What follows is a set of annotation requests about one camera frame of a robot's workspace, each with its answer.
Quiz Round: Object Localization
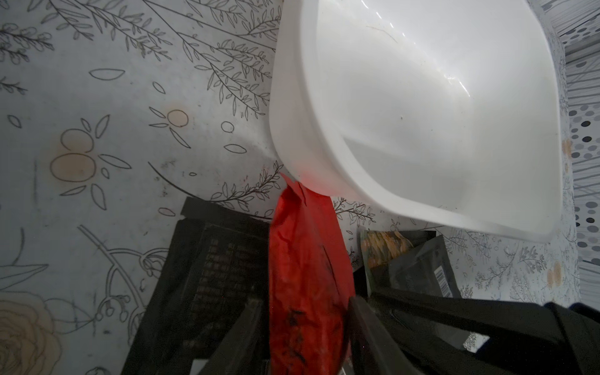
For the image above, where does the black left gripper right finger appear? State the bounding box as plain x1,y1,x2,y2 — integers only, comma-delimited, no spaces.
348,296,420,375

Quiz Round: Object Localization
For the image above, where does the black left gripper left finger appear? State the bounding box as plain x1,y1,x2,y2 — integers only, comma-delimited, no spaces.
199,298,265,375

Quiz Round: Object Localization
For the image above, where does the red foil tea bag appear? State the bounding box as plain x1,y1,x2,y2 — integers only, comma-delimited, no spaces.
268,178,356,374

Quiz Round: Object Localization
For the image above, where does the black tea bag sachet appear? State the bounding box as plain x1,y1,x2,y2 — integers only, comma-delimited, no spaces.
122,198,270,374

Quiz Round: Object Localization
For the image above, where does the black barcode tea bag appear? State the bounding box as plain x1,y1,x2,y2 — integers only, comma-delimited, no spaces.
359,231,461,298

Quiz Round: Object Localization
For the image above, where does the white plastic storage box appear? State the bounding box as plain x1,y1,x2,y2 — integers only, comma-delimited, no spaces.
269,1,563,242

